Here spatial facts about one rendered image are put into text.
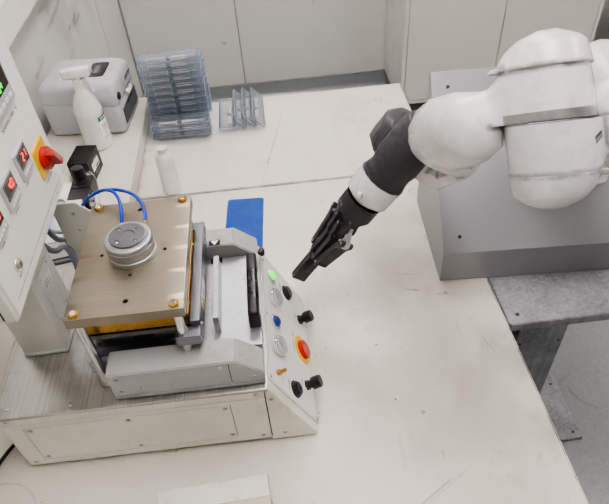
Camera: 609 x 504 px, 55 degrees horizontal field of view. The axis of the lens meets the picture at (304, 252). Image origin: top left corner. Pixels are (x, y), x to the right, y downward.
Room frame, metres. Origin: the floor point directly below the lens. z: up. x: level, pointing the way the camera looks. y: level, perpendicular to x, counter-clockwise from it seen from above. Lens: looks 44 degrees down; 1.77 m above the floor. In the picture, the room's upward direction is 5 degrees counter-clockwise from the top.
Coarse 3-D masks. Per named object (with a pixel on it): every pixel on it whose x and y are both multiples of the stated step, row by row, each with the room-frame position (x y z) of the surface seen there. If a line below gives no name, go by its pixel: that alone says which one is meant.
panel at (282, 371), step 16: (272, 304) 0.76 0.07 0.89; (288, 304) 0.81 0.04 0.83; (272, 320) 0.71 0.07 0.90; (288, 320) 0.77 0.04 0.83; (272, 336) 0.67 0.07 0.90; (288, 336) 0.72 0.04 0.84; (304, 336) 0.77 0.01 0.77; (272, 352) 0.64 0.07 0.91; (288, 352) 0.68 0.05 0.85; (272, 368) 0.60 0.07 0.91; (288, 368) 0.64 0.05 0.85; (304, 368) 0.68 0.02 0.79; (288, 384) 0.60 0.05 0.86; (304, 384) 0.64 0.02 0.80; (304, 400) 0.60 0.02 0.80
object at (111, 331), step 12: (192, 240) 0.79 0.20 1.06; (192, 252) 0.76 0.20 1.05; (192, 264) 0.74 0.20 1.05; (120, 324) 0.61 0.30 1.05; (132, 324) 0.61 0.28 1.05; (144, 324) 0.61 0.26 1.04; (156, 324) 0.61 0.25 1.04; (168, 324) 0.61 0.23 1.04; (96, 336) 0.61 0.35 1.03; (108, 336) 0.61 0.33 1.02; (120, 336) 0.61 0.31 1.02
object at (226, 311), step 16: (240, 256) 0.82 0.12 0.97; (208, 272) 0.79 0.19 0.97; (224, 272) 0.78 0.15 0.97; (240, 272) 0.78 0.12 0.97; (208, 288) 0.75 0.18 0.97; (224, 288) 0.74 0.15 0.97; (240, 288) 0.74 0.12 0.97; (208, 304) 0.71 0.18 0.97; (224, 304) 0.70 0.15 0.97; (240, 304) 0.70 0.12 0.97; (208, 320) 0.67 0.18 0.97; (224, 320) 0.67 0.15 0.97; (240, 320) 0.66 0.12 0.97; (208, 336) 0.63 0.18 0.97; (224, 336) 0.63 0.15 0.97; (240, 336) 0.63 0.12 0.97; (256, 336) 0.63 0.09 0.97
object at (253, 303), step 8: (248, 256) 0.78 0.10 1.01; (256, 256) 0.79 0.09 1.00; (248, 264) 0.76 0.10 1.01; (256, 264) 0.76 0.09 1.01; (248, 272) 0.74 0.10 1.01; (256, 272) 0.74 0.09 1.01; (248, 280) 0.72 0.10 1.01; (256, 280) 0.72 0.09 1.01; (248, 288) 0.70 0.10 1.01; (256, 288) 0.70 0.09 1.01; (248, 296) 0.68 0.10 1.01; (256, 296) 0.68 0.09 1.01; (248, 304) 0.67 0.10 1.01; (256, 304) 0.66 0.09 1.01; (248, 312) 0.65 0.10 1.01; (256, 312) 0.65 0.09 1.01; (256, 320) 0.64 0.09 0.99
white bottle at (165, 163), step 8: (160, 152) 1.33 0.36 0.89; (168, 152) 1.34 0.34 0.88; (160, 160) 1.32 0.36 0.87; (168, 160) 1.33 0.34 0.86; (160, 168) 1.32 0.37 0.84; (168, 168) 1.32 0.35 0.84; (160, 176) 1.33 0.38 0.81; (168, 176) 1.32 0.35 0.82; (176, 176) 1.33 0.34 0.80; (168, 184) 1.32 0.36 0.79; (176, 184) 1.33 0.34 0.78; (168, 192) 1.32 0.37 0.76; (176, 192) 1.32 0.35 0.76
